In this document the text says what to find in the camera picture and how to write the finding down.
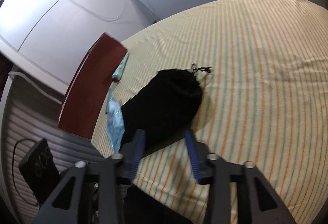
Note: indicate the striped yellow tablecloth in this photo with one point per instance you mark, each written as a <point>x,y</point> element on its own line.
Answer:
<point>265,100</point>

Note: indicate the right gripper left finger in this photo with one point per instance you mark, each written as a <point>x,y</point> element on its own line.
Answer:
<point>71,200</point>

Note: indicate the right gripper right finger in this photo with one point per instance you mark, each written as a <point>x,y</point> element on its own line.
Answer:
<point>257,201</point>

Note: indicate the small patterned tube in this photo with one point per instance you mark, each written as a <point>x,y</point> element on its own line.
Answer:
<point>117,75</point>

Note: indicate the dark red cardboard box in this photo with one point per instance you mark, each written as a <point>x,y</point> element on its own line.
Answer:
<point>89,87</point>

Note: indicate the light blue plastic packet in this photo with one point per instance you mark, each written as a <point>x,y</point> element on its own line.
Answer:
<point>115,123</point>

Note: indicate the black fabric pouch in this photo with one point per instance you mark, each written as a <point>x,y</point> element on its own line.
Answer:
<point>164,109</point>

